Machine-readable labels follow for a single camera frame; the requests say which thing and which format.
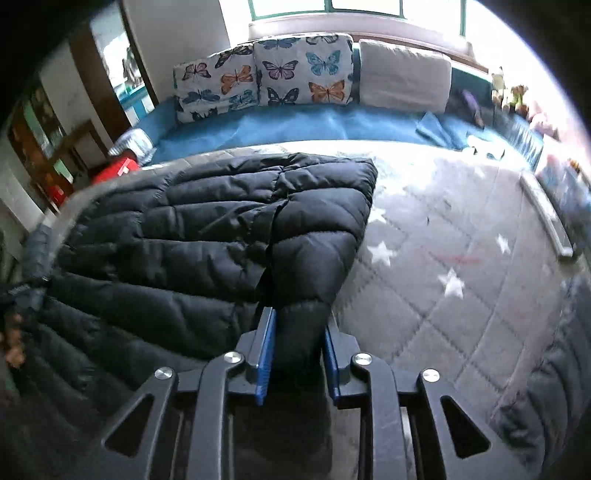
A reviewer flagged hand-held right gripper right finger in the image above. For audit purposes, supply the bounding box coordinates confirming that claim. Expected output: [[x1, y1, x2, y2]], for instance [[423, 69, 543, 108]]
[[323, 318, 522, 480]]

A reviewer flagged green framed window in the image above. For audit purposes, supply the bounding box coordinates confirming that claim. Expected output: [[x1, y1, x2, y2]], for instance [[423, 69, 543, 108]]
[[247, 0, 467, 38]]

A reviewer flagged butterfly print pillow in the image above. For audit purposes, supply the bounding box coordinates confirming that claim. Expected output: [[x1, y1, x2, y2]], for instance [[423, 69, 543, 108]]
[[253, 33, 355, 108], [173, 44, 259, 123]]

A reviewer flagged pink plush toy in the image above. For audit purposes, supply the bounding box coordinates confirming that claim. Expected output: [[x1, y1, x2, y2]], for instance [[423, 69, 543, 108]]
[[529, 104, 561, 139]]

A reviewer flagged folded blue cloth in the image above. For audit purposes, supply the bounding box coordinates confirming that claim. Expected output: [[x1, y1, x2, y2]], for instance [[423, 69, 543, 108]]
[[416, 113, 467, 151]]

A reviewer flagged brown plush bear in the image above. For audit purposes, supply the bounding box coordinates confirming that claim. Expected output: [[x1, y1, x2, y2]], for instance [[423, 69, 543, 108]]
[[505, 85, 529, 116]]

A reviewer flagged brown wooden door frame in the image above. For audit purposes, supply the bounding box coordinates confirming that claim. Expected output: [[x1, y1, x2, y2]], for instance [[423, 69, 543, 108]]
[[69, 0, 160, 134]]

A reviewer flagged long grey box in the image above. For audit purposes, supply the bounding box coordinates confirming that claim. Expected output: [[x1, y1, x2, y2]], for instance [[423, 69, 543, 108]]
[[519, 171, 575, 259]]

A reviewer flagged grey star quilted mattress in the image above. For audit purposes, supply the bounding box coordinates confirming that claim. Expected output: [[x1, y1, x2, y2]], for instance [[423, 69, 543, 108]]
[[152, 143, 591, 462]]

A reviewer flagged red plastic box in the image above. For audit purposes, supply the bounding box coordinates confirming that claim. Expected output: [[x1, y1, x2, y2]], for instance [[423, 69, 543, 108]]
[[90, 156, 141, 185]]

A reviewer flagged person's left hand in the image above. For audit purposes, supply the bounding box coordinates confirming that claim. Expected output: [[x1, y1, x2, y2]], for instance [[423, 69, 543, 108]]
[[0, 311, 26, 370]]

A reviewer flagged blue sofa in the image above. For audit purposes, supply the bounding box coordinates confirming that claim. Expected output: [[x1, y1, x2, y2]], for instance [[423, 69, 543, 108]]
[[124, 41, 546, 171]]

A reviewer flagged dark grey cloth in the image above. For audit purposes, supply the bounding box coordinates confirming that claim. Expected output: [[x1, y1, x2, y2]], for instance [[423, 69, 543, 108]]
[[496, 277, 591, 467]]

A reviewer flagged purple toy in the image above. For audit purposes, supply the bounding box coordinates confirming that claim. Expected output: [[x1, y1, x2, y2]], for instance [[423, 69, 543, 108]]
[[462, 90, 485, 127]]

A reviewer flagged dark wooden shelf cabinet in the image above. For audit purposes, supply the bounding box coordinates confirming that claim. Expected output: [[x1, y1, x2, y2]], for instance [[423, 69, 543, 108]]
[[7, 83, 109, 213]]

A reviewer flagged blue cabinet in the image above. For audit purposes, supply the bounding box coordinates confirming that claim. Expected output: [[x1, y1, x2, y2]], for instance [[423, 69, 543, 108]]
[[117, 85, 155, 123]]

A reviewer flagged black puffer jacket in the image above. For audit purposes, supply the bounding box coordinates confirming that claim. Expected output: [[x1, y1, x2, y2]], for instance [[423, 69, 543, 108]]
[[0, 152, 379, 480]]

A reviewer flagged grey striped cloth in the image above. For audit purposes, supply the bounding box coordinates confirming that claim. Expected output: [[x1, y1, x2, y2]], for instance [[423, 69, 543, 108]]
[[108, 129, 158, 164]]

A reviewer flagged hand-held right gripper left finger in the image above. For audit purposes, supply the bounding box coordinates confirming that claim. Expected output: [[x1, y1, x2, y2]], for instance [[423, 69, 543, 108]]
[[69, 307, 278, 480]]

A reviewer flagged plain grey pillow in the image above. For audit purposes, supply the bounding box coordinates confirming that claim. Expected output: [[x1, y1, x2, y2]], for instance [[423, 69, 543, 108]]
[[358, 39, 452, 115]]

